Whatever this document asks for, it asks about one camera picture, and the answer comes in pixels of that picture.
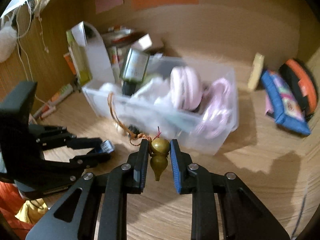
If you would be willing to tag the blue patterned pencil pouch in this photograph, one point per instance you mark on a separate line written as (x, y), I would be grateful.
(286, 110)

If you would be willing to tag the black orange zip case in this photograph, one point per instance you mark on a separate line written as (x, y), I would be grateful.
(302, 84)

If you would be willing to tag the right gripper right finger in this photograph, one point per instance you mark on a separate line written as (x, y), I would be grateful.
(221, 202)

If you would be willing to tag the olive gourd charm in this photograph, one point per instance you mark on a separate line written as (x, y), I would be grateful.
(159, 147)

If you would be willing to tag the white round jar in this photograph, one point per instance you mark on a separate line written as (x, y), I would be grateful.
(110, 88)

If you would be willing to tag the orange green tube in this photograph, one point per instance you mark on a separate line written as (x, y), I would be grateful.
(50, 106)

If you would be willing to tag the small white cardboard box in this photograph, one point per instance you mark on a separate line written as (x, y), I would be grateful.
(148, 42)

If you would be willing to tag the cream lotion bottle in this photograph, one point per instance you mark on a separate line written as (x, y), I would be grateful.
(257, 68)

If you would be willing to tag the pink round macaron case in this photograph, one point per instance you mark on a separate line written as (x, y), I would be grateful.
(185, 88)

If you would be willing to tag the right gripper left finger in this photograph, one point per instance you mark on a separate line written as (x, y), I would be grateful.
(96, 206)

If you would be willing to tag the dark green glass bottle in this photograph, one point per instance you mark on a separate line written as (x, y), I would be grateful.
(133, 70)

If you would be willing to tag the white magazine file holder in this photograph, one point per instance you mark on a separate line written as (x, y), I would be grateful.
(95, 53)

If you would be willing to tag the mint green tube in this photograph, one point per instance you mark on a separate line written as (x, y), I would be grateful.
(182, 121)

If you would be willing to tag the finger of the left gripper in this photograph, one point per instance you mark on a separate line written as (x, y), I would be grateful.
(50, 137)
(82, 162)

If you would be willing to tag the clear plastic storage bin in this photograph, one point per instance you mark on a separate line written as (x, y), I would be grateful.
(217, 112)

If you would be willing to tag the white drawstring pouch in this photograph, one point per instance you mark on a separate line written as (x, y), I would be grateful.
(156, 92)

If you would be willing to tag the small black barcode box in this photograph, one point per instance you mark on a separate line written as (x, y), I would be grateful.
(106, 147)

